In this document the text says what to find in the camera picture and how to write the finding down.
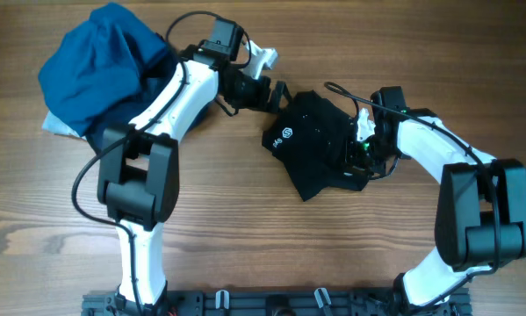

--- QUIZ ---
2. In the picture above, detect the black polo shirt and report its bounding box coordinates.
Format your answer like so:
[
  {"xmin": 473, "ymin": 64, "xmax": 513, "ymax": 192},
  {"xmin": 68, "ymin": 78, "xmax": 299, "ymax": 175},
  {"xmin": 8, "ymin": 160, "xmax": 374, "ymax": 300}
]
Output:
[{"xmin": 262, "ymin": 90, "xmax": 368, "ymax": 201}]

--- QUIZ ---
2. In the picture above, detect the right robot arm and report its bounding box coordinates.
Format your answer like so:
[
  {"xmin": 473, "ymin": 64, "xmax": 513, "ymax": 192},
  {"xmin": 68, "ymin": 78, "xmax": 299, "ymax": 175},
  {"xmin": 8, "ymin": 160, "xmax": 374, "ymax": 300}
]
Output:
[{"xmin": 344, "ymin": 86, "xmax": 526, "ymax": 315}]

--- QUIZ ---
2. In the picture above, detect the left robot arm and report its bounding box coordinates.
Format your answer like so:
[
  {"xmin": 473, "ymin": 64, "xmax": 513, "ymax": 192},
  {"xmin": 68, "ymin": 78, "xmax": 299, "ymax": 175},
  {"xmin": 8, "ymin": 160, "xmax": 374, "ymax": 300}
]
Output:
[{"xmin": 82, "ymin": 18, "xmax": 288, "ymax": 315}]

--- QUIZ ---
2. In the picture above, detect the dark teal garment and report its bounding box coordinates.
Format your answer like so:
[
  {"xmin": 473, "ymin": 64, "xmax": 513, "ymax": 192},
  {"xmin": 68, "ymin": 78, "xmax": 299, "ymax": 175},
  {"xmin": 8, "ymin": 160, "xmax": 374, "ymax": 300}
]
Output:
[{"xmin": 85, "ymin": 47, "xmax": 211, "ymax": 153}]

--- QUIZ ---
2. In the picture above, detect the bright blue shirt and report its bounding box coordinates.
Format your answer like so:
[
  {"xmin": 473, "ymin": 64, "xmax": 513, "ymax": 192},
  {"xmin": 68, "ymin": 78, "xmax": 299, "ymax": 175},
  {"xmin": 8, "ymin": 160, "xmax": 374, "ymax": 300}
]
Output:
[{"xmin": 38, "ymin": 3, "xmax": 177, "ymax": 136}]

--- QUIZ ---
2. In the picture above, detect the light grey cloth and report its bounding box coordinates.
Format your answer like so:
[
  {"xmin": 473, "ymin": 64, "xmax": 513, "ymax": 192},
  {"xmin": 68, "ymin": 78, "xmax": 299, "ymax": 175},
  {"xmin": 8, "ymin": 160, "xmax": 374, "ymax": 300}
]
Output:
[{"xmin": 42, "ymin": 111, "xmax": 86, "ymax": 140}]

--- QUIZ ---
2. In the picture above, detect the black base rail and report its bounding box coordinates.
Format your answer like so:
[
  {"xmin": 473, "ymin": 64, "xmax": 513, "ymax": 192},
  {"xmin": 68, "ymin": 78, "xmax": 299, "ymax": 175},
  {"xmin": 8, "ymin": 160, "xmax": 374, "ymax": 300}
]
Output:
[{"xmin": 81, "ymin": 288, "xmax": 473, "ymax": 316}]

